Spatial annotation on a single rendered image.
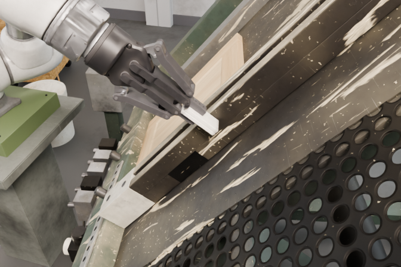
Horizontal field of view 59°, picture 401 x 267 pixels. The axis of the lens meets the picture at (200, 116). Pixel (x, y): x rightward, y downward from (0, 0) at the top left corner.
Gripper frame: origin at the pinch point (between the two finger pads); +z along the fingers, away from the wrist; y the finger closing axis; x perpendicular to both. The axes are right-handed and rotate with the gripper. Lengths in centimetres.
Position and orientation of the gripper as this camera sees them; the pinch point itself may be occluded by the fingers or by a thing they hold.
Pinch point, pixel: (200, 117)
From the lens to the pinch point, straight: 58.9
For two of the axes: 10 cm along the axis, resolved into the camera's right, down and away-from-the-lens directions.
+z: 7.6, 5.5, 3.3
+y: 6.4, -5.9, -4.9
